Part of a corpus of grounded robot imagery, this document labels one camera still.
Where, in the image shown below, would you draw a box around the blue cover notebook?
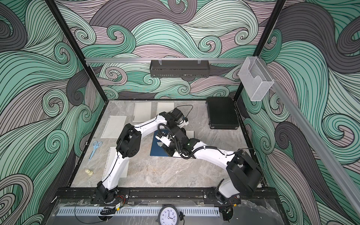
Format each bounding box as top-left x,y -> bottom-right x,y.
150,131 -> 195,158

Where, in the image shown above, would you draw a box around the torn lined notebook page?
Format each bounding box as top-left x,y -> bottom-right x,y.
101,116 -> 127,139

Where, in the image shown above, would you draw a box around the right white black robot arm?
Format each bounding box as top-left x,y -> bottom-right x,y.
156,131 -> 263,204

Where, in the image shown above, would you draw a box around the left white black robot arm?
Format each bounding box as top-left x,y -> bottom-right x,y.
97,109 -> 188,203

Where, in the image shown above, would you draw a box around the black hard case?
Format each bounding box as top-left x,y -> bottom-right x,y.
206,97 -> 240,130

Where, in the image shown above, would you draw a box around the round analog clock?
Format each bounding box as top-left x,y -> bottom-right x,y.
156,205 -> 180,225

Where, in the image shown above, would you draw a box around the small yellow-green object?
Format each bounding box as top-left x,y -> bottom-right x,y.
85,169 -> 93,176

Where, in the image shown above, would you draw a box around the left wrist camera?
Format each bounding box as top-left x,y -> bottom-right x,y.
170,108 -> 188,126

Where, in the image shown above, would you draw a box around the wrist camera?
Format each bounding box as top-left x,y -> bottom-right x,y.
170,108 -> 188,126
156,123 -> 173,147

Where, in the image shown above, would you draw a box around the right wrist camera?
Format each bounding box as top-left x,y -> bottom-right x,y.
156,123 -> 173,147

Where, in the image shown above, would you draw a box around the black wall-mounted tray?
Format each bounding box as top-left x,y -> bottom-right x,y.
150,60 -> 210,78

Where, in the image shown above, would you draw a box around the aluminium wall rail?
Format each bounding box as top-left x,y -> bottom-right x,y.
84,57 -> 245,64

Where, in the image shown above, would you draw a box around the blue handled scissors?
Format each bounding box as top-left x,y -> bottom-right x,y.
89,141 -> 103,160

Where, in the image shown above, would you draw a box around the white slotted cable duct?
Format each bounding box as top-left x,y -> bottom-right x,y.
56,206 -> 220,217

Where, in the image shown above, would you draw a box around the clear acrylic wall holder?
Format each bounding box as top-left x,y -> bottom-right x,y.
238,56 -> 274,102

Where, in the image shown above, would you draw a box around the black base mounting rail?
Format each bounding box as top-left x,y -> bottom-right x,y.
56,187 -> 278,205

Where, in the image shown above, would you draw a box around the right side aluminium rail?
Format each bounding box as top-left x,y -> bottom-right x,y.
258,58 -> 360,215

